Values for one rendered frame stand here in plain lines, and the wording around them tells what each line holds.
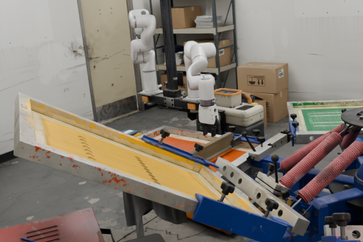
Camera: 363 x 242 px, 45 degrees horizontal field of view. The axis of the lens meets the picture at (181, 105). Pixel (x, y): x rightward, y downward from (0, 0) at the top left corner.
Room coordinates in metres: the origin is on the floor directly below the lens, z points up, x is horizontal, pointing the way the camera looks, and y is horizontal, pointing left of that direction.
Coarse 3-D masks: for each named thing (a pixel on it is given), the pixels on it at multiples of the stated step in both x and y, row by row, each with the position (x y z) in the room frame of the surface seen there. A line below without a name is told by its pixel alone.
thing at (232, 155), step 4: (164, 140) 2.59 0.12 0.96; (168, 140) 2.59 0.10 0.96; (172, 140) 2.58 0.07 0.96; (176, 140) 2.57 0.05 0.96; (180, 140) 2.56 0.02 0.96; (184, 140) 2.56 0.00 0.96; (188, 140) 2.55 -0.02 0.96; (192, 144) 2.48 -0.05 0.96; (204, 144) 2.46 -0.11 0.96; (228, 152) 2.30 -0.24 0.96; (232, 152) 2.29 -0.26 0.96; (236, 152) 2.29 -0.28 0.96; (240, 152) 2.28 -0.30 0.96; (244, 152) 2.27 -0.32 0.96; (220, 156) 2.25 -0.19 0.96; (224, 156) 2.25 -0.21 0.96; (228, 156) 2.24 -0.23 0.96; (232, 156) 2.23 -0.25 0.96; (236, 156) 2.23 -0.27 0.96; (212, 160) 2.20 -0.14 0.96; (216, 160) 2.19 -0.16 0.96; (228, 160) 2.18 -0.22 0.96; (232, 160) 2.17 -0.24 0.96
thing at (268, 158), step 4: (268, 156) 1.98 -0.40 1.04; (260, 160) 1.96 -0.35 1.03; (264, 160) 1.94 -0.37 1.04; (268, 160) 1.93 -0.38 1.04; (280, 160) 1.91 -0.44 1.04; (252, 164) 1.99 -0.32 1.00; (256, 164) 1.97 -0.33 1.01; (260, 164) 1.96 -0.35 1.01; (260, 168) 1.96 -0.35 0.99; (280, 172) 1.89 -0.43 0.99
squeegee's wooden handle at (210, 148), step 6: (228, 132) 2.33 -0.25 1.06; (216, 138) 2.25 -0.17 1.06; (222, 138) 2.25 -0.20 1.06; (228, 138) 2.30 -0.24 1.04; (210, 144) 2.17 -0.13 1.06; (216, 144) 2.21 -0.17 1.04; (222, 144) 2.25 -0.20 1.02; (228, 144) 2.29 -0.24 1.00; (204, 150) 2.13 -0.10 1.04; (210, 150) 2.17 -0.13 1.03; (216, 150) 2.21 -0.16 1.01; (204, 156) 2.13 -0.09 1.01
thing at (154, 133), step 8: (160, 128) 2.74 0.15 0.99; (168, 128) 2.73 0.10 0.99; (176, 128) 2.71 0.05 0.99; (152, 136) 2.66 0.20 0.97; (192, 136) 2.60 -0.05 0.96; (200, 136) 2.56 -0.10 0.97; (208, 136) 2.52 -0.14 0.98; (216, 136) 2.48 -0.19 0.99; (240, 144) 2.37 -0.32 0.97; (248, 144) 2.33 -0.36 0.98; (256, 144) 2.30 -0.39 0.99
